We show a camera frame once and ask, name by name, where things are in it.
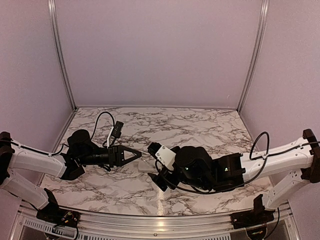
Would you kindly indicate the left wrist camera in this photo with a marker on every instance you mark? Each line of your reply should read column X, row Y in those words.
column 114, row 134

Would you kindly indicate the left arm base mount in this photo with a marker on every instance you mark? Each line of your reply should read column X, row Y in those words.
column 54, row 214

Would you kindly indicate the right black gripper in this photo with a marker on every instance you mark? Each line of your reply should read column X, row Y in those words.
column 160, row 180

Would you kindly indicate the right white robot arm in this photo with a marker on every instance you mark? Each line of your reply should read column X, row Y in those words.
column 300, row 159

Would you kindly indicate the front aluminium rail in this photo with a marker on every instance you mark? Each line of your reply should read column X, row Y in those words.
column 109, row 226

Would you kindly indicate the white remote control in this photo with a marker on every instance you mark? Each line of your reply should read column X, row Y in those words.
column 145, row 167

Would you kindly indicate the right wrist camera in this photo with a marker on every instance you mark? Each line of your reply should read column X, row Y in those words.
column 163, row 154

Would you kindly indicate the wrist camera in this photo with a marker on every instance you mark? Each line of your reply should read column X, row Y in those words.
column 114, row 134
column 163, row 154

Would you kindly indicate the left aluminium frame post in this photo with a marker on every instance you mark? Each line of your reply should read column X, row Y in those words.
column 59, row 52

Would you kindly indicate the aluminium frame post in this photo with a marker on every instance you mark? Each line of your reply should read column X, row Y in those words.
column 261, row 28
column 59, row 52

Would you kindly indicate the right aluminium frame post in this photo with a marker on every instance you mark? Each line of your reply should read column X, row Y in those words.
column 261, row 28

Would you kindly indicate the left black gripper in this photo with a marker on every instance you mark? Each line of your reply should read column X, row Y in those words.
column 116, row 155

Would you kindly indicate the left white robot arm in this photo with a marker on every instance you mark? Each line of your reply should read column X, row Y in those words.
column 14, row 155

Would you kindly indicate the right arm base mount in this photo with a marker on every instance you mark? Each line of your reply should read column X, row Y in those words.
column 256, row 216

